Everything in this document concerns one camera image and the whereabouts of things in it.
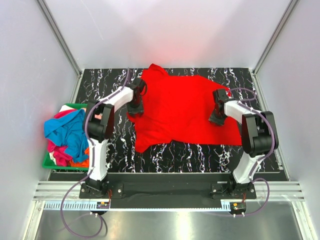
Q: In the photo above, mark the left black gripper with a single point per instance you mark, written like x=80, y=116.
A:
x=139, y=110

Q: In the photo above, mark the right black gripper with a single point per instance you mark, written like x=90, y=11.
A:
x=218, y=122

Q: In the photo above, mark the red t shirt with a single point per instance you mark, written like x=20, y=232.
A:
x=178, y=108

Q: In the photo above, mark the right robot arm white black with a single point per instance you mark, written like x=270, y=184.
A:
x=259, y=139

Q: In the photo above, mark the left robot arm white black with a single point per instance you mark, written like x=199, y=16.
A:
x=98, y=126

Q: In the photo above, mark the white t shirt in basket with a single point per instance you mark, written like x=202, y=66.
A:
x=67, y=108

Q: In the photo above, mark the blue t shirt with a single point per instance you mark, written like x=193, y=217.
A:
x=67, y=130

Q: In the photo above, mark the orange t shirt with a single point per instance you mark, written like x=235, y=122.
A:
x=83, y=164

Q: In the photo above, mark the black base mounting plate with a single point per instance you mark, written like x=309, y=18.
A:
x=178, y=200

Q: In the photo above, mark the green plastic basket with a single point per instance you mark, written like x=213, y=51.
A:
x=65, y=160

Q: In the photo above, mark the right aluminium frame post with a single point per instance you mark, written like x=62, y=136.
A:
x=275, y=35

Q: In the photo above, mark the aluminium frame post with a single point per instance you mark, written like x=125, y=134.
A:
x=275, y=35
x=44, y=8

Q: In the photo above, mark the left aluminium frame post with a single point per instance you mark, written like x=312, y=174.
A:
x=44, y=8

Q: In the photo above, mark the aluminium front rail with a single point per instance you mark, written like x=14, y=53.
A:
x=278, y=190

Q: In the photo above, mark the white slotted cable duct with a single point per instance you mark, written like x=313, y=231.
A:
x=99, y=206

